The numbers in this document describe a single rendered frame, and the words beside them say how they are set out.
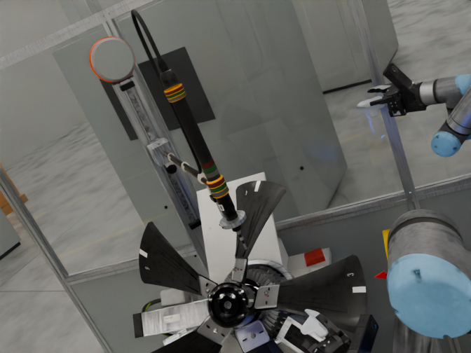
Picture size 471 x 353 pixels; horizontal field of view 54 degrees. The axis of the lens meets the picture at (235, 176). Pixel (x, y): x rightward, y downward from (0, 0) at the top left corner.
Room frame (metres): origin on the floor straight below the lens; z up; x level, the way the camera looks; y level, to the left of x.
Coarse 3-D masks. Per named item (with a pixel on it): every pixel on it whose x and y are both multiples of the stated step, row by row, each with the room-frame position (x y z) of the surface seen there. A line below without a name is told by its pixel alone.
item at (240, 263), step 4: (236, 260) 1.19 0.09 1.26; (240, 260) 1.16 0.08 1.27; (244, 260) 1.13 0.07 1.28; (236, 264) 1.18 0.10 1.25; (240, 264) 1.14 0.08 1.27; (244, 264) 1.11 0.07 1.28; (240, 268) 1.13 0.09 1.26; (244, 268) 1.11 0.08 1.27; (236, 272) 1.15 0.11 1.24; (240, 272) 1.12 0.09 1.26; (232, 276) 1.17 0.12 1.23; (236, 276) 1.14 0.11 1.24; (240, 276) 1.11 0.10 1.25; (236, 280) 1.13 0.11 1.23; (240, 280) 1.10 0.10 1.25
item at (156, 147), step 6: (156, 138) 1.72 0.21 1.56; (162, 138) 1.72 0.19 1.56; (150, 144) 1.70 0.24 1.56; (156, 144) 1.66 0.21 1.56; (162, 144) 1.63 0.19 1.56; (168, 144) 1.63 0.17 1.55; (150, 150) 1.66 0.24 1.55; (156, 150) 1.62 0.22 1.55; (162, 150) 1.62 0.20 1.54; (168, 150) 1.63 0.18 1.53; (156, 156) 1.62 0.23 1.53; (162, 156) 1.62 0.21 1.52; (156, 162) 1.66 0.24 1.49; (162, 162) 1.62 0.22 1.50
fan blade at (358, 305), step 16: (352, 256) 1.07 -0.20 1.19; (320, 272) 1.07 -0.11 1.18; (336, 272) 1.05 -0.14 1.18; (288, 288) 1.06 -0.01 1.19; (304, 288) 1.04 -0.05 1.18; (320, 288) 1.02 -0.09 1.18; (336, 288) 1.00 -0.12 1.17; (352, 288) 0.98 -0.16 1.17; (288, 304) 1.01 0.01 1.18; (304, 304) 0.99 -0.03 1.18; (320, 304) 0.97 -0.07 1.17; (336, 304) 0.96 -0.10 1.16; (352, 304) 0.94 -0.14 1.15; (336, 320) 0.92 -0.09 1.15; (352, 320) 0.91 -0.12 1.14
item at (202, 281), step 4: (200, 276) 1.16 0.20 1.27; (200, 280) 1.16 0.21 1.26; (204, 280) 1.15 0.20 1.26; (208, 280) 1.14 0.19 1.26; (200, 284) 1.17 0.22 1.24; (204, 284) 1.16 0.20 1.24; (208, 284) 1.15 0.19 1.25; (212, 284) 1.13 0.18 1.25; (216, 284) 1.13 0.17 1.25; (200, 288) 1.18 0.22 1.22; (204, 288) 1.17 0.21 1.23; (208, 288) 1.15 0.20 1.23; (212, 288) 1.14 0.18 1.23; (200, 292) 1.19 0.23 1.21; (204, 292) 1.18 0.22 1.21
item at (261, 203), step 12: (240, 192) 1.31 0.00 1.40; (252, 192) 1.25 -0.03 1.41; (264, 192) 1.21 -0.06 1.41; (276, 192) 1.17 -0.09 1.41; (240, 204) 1.29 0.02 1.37; (252, 204) 1.22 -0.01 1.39; (264, 204) 1.17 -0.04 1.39; (276, 204) 1.14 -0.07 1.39; (252, 216) 1.19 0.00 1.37; (264, 216) 1.14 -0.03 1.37; (252, 228) 1.16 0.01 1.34; (252, 240) 1.13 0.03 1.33; (240, 252) 1.16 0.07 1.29
